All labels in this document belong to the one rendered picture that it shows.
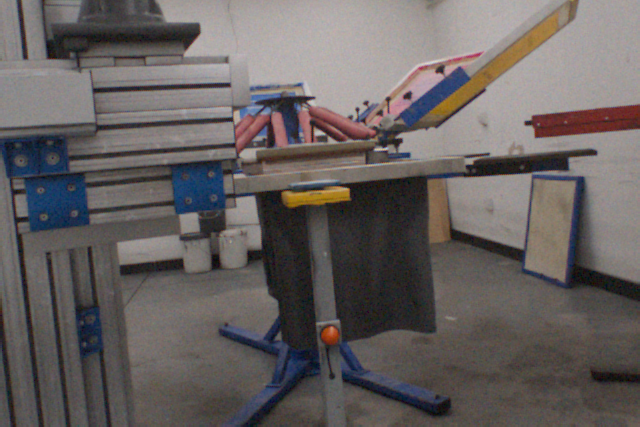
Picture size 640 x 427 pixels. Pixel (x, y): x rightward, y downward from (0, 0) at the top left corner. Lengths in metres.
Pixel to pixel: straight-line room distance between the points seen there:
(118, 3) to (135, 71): 0.11
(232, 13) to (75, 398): 5.37
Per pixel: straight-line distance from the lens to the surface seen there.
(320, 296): 1.27
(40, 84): 0.90
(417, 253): 1.61
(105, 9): 1.05
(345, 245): 1.55
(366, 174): 1.46
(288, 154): 1.99
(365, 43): 6.43
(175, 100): 1.03
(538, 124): 2.40
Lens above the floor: 1.03
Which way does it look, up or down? 3 degrees down
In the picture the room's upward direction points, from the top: 5 degrees counter-clockwise
